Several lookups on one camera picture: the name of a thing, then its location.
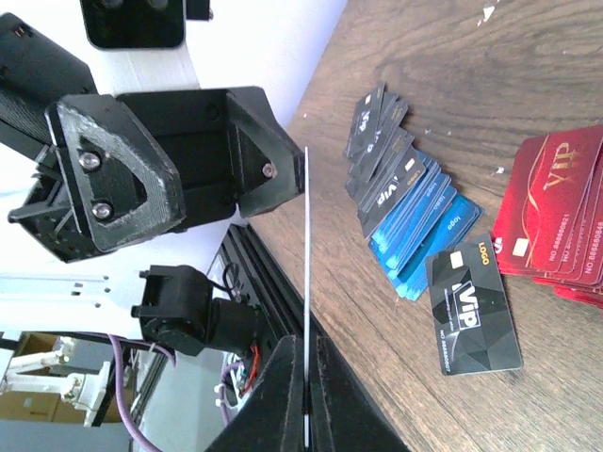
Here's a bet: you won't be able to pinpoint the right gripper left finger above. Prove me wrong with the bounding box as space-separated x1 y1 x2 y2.
207 336 304 452

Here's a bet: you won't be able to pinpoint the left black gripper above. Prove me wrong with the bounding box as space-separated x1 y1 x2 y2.
45 87 304 252

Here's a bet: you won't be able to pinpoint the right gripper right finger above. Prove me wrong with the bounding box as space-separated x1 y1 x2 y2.
310 336 408 452

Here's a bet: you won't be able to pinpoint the black VIP card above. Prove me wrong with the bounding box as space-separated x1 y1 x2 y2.
303 146 312 451
425 233 523 376

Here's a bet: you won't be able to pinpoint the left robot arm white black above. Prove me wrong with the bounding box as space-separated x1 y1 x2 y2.
1 13 304 356

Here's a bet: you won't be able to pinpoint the black card pile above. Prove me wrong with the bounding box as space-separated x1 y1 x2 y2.
344 82 439 238

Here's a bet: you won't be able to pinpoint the blue card pile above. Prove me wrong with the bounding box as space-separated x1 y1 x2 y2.
368 152 483 301

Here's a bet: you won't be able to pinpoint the red VIP card pile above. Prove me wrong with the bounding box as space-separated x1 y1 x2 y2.
492 125 602 306

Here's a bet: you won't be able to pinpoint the cardboard boxes in background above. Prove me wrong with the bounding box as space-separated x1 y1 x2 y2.
1 332 121 427

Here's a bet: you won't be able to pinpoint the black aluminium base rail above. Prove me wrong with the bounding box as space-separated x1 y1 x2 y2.
208 225 303 357

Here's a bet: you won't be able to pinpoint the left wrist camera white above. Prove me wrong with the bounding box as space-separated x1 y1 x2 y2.
80 0 213 50

